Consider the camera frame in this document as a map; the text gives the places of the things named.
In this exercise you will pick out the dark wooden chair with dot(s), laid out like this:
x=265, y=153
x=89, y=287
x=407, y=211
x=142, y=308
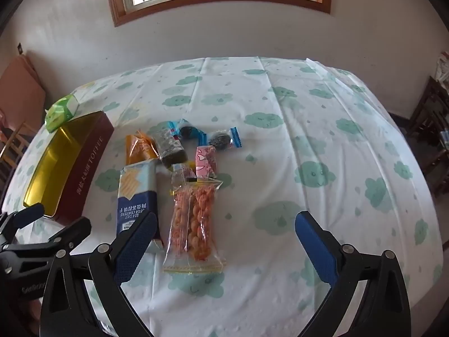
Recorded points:
x=431, y=112

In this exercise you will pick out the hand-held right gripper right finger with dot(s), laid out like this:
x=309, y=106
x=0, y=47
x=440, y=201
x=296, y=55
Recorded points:
x=315, y=249

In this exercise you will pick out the dark green snack packet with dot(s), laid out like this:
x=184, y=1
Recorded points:
x=170, y=147

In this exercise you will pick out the orange snack packet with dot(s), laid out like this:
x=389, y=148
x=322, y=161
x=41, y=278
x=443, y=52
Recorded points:
x=140, y=149

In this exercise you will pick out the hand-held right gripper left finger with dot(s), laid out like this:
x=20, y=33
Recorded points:
x=135, y=245

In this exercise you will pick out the green tissue pack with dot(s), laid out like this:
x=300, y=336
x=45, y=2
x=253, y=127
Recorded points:
x=63, y=112

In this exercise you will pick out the red tin box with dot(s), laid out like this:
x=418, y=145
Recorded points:
x=87, y=168

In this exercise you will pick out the blue cracker packet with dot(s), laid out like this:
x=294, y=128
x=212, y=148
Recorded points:
x=135, y=186

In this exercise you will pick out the clear packet of fried twists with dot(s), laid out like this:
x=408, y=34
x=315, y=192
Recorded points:
x=193, y=217

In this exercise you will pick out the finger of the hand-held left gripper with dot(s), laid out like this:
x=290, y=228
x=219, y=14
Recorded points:
x=66, y=233
x=26, y=216

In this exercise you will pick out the blue cookie packet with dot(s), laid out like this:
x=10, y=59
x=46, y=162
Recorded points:
x=219, y=139
x=186, y=131

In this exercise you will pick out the cloud print tablecloth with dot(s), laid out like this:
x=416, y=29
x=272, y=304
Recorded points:
x=315, y=130

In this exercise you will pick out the light wooden chair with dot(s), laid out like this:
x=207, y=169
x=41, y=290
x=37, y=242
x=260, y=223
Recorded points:
x=14, y=140

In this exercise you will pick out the pink snack packet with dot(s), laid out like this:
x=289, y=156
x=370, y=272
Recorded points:
x=205, y=161

